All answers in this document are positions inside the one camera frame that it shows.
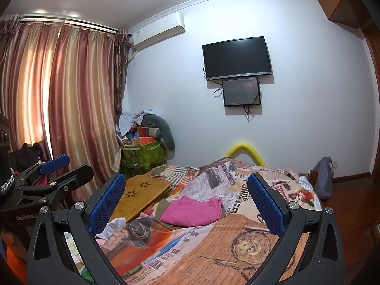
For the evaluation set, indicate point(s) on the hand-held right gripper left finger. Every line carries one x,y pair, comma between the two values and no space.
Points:
107,204

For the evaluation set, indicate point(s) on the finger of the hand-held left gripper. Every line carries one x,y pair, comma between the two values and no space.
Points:
55,164
77,176

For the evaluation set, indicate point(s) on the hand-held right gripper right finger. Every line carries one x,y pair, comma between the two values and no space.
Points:
267,204

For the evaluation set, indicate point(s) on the pink pants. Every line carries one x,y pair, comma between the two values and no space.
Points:
190,212

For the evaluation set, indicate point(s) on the white crumpled cloth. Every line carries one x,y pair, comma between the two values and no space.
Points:
111,228

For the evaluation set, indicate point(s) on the dark maroon garment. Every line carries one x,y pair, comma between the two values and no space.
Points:
28,156

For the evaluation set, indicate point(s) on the wooden lap table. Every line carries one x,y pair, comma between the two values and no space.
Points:
139,193

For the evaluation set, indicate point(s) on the orange cloth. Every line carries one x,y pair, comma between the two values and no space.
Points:
16,261

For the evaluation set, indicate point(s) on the yellow foam tube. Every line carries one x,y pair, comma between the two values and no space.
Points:
246,148

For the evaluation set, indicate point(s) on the blue grey backpack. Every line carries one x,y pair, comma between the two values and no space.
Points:
323,181

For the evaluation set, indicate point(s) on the olive green garment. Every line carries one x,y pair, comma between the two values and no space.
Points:
164,226

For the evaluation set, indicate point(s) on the green patterned storage bag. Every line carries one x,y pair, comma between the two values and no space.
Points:
148,157

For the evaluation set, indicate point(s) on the pink striped curtain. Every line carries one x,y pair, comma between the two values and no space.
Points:
74,95

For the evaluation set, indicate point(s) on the printed newspaper pattern blanket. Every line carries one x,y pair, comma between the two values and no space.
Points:
207,252

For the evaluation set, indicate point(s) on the pile of light clothes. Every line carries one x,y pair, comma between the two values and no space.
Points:
130,121

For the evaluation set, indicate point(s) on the orange box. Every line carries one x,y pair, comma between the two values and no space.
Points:
145,132

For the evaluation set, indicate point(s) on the white air conditioner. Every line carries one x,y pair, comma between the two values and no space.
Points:
157,31

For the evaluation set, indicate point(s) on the wooden bed post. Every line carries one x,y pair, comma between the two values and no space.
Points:
313,175

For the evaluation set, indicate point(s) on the small black wall monitor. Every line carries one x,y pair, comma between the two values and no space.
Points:
241,92

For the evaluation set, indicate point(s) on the large black wall television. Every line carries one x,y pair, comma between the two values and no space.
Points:
237,58

